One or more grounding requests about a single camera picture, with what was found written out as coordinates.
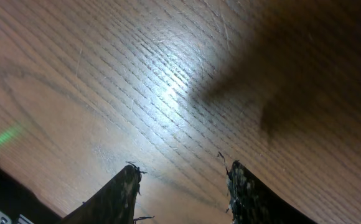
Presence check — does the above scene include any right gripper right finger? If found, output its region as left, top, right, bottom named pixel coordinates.
left=225, top=160, right=315, bottom=224

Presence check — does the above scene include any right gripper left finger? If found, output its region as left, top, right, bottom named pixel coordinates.
left=59, top=162, right=145, bottom=224

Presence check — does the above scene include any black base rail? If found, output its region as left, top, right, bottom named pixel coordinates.
left=0, top=124, right=63, bottom=224

